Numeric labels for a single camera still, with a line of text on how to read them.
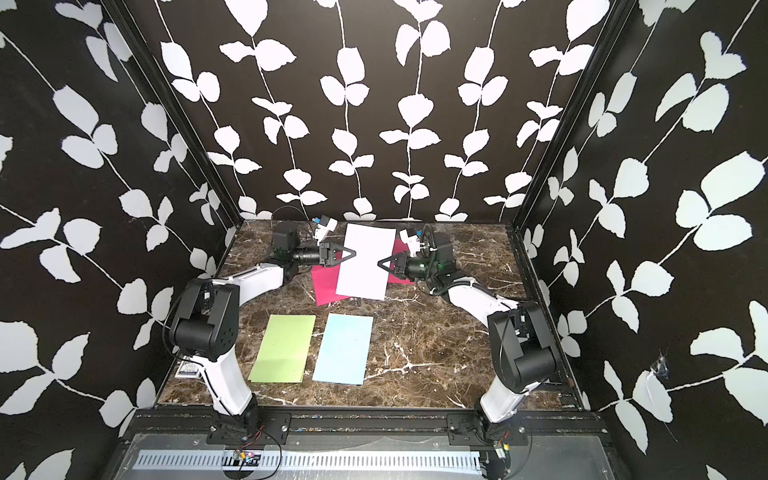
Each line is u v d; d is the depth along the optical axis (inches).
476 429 25.6
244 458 27.6
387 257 32.2
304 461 27.6
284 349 35.0
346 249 33.0
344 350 34.9
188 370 32.2
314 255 31.5
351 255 33.0
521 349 18.3
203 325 19.9
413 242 31.7
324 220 32.7
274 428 29.4
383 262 32.4
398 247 32.7
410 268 30.1
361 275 32.9
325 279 33.0
